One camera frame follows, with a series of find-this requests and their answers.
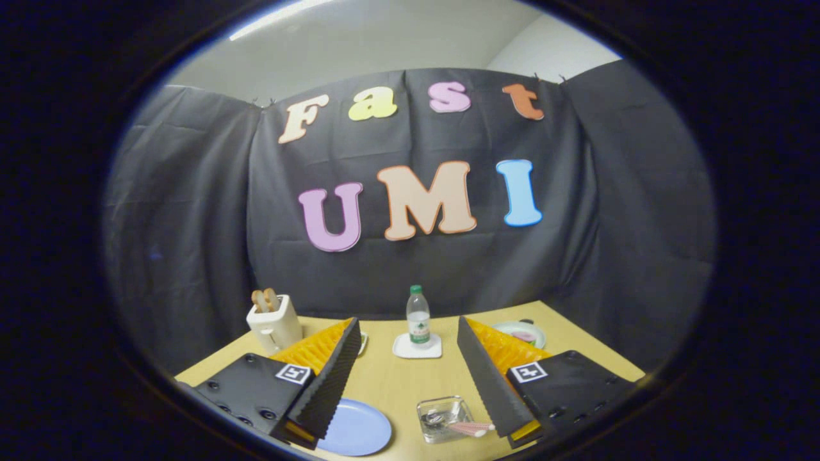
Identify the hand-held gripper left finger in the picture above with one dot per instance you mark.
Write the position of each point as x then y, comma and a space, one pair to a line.
330, 378

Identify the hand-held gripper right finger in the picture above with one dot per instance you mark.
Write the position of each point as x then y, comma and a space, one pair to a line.
490, 384

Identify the white divided dish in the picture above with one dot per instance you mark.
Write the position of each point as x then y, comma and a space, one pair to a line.
364, 342

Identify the pale green oval plate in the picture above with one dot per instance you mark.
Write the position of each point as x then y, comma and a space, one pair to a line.
503, 330

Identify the blue plate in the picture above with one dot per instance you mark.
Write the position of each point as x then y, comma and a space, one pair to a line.
359, 429

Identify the sliced red meat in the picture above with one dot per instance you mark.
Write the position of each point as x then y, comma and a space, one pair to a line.
524, 336

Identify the cream toaster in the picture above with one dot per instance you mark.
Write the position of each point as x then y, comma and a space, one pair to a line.
272, 330

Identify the white square coaster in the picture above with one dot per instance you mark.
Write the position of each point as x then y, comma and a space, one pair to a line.
403, 351

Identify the clear water bottle green cap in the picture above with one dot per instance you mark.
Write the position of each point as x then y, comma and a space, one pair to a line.
418, 323

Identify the toast slice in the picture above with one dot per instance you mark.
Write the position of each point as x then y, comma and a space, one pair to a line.
258, 301
271, 299

